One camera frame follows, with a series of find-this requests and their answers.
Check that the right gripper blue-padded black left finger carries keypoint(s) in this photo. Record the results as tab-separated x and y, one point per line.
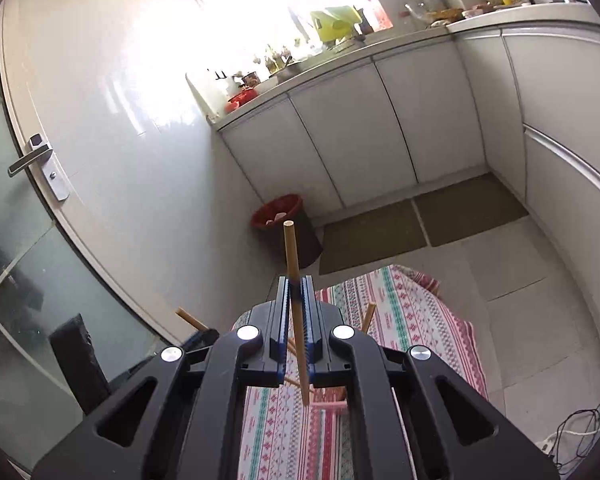
180	415

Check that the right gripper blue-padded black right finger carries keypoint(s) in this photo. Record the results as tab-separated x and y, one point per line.
411	415

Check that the wooden chopstick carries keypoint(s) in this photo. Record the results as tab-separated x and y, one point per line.
368	317
191	320
294	279

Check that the white kitchen cabinet run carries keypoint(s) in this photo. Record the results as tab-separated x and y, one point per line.
517	92

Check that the white power strip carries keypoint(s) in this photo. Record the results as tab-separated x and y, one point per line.
549	445

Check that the patterned red green tablecloth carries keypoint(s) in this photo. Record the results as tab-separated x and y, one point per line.
281	439

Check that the wooden chopstick in basket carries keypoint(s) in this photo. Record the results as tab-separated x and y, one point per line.
368	317
191	320

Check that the black chair back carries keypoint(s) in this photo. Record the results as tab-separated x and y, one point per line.
74	352

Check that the pink perforated plastic basket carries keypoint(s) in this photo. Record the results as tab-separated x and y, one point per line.
328	399

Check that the frosted glass door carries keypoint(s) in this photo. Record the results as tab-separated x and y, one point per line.
43	283

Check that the red item on counter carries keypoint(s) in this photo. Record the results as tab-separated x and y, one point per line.
245	95

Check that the green plastic watering jug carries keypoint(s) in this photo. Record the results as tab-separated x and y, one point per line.
332	24

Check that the silver door handle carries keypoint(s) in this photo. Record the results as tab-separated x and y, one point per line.
41	155

